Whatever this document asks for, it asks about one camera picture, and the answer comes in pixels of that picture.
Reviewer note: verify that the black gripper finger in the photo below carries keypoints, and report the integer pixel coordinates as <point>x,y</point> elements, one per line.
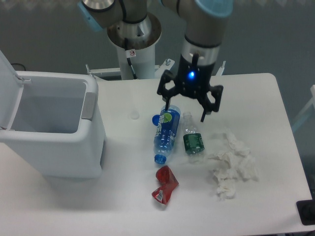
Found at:
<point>167,88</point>
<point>211,100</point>

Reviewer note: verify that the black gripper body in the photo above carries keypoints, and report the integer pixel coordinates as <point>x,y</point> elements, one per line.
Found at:
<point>194,80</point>

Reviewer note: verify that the blue plastic bottle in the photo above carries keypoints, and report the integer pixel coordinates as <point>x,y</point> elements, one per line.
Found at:
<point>167,126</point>

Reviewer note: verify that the white trash can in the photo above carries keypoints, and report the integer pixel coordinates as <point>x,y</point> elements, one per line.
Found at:
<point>52,121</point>

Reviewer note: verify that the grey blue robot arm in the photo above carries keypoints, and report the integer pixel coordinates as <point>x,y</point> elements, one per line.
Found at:
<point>206,22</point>

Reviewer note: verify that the crushed red can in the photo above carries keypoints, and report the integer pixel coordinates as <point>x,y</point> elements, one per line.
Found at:
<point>168,183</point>

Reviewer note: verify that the blue bottle cap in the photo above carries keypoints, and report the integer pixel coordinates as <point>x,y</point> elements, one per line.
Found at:
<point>155,120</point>

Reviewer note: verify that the white bottle cap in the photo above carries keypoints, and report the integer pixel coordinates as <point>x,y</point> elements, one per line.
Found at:
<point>134,115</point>

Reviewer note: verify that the clear bottle green label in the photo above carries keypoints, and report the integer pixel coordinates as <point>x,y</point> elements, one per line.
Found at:
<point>193,142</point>

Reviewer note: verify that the crumpled white tissue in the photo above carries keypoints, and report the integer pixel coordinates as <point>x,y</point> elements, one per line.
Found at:
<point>236,163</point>

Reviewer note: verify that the black device at edge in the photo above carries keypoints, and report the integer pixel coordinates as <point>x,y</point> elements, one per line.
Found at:
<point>306,210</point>

